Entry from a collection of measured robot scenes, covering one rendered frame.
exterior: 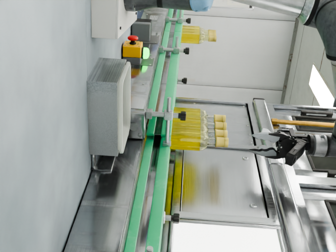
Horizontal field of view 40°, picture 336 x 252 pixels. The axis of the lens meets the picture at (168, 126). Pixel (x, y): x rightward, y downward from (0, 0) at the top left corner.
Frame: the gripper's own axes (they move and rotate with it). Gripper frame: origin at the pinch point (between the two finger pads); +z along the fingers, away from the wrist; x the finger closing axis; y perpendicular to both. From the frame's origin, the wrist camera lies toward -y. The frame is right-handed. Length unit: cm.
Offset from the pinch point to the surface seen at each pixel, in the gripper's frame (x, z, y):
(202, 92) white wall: -252, -6, 584
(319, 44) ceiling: -109, -147, 448
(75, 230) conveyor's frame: 6, 49, -56
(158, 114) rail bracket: 15.4, 32.8, -11.7
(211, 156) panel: -12.9, 13.3, 10.5
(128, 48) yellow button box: 21, 48, 28
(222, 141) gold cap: 1.0, 11.1, -1.5
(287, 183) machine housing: -13.0, -13.0, -3.4
